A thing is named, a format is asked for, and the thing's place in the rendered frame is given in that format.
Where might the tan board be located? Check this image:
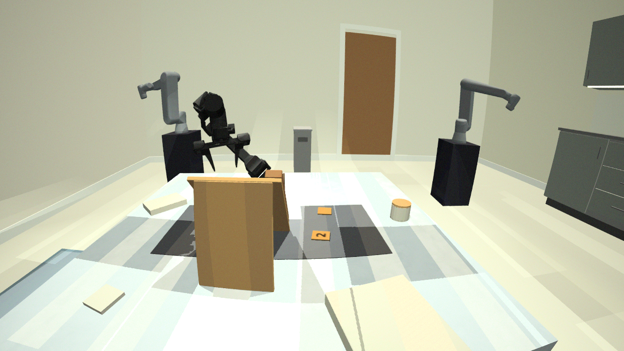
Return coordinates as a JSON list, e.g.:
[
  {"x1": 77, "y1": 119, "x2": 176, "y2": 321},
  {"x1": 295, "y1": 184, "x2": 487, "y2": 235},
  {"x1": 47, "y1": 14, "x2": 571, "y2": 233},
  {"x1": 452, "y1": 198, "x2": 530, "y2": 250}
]
[{"x1": 187, "y1": 170, "x2": 290, "y2": 292}]

